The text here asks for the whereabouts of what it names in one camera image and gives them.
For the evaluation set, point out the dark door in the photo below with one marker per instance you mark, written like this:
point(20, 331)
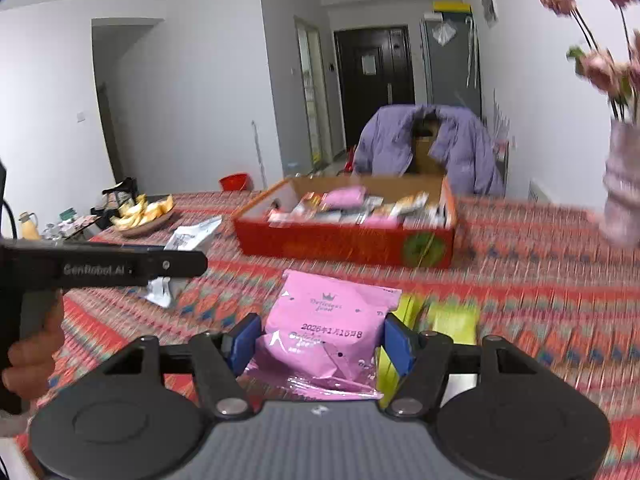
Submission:
point(375, 105)

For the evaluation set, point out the purple puffer jacket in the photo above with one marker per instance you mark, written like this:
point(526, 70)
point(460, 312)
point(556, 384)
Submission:
point(465, 155)

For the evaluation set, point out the person's left hand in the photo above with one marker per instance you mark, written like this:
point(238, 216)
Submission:
point(37, 355)

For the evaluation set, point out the grey refrigerator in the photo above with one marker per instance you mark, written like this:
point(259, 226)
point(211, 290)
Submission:
point(450, 75)

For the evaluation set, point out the clear plastic bag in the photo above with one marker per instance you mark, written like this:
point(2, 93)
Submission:
point(444, 30)

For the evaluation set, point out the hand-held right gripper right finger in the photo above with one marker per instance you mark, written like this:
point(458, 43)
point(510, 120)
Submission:
point(399, 349)

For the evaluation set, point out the yellow box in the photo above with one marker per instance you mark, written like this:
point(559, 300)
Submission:
point(452, 6)

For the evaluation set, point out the white printed snack packet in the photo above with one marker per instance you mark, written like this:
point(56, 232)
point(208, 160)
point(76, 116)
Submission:
point(192, 234)
point(162, 294)

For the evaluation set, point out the black chair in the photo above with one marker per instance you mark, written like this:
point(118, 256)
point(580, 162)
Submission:
point(120, 190)

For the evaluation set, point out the paper sheet on door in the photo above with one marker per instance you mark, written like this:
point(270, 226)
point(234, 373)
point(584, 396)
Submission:
point(368, 64)

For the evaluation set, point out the pink dried flowers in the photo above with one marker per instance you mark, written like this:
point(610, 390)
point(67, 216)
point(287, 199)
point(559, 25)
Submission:
point(600, 67)

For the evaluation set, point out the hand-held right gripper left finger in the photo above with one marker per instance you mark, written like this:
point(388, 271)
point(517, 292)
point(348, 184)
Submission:
point(246, 345)

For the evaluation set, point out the green snack packet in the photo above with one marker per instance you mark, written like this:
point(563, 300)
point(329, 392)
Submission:
point(450, 321)

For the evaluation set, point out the pile of snack packets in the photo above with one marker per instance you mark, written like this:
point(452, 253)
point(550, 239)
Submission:
point(350, 209)

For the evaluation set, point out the patterned red tablecloth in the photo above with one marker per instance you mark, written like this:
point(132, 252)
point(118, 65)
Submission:
point(525, 280)

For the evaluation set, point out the red cardboard box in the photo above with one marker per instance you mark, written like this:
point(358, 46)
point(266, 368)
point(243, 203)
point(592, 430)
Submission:
point(325, 247)

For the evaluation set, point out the pale pink vase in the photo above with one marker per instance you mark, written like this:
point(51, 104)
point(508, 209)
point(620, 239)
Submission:
point(622, 185)

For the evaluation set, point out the pink snack packet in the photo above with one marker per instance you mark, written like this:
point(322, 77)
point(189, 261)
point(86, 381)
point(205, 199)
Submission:
point(320, 310)

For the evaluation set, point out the brown chair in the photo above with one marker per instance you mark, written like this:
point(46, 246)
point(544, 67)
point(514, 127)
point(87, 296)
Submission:
point(426, 152)

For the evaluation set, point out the orange thermos jug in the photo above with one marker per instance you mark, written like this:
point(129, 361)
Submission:
point(29, 227)

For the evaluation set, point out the low side table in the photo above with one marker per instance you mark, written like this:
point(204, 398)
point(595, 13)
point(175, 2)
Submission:
point(75, 227)

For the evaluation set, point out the red bucket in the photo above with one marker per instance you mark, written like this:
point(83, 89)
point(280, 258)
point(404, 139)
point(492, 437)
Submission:
point(234, 182)

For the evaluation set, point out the fruit plate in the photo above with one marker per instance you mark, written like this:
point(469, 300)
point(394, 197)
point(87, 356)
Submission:
point(142, 215)

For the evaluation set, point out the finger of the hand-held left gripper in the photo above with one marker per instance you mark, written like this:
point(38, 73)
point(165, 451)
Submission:
point(175, 264)

